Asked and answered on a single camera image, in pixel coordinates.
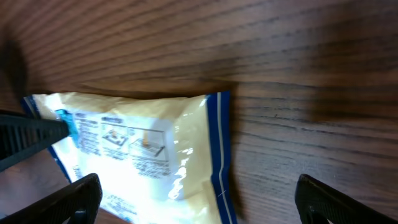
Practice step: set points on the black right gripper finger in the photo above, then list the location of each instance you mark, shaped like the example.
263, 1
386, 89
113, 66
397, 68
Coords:
76, 203
23, 137
317, 202

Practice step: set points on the yellow snack packet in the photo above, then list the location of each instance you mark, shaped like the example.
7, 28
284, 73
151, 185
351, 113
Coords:
158, 161

